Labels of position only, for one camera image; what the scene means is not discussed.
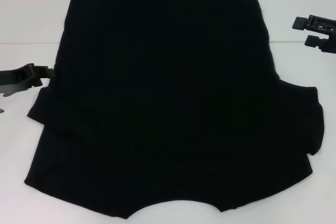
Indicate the black shirt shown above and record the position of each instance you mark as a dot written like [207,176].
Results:
[168,90]

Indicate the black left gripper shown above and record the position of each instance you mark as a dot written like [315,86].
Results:
[13,79]

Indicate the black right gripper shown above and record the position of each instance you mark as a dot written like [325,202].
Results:
[330,43]

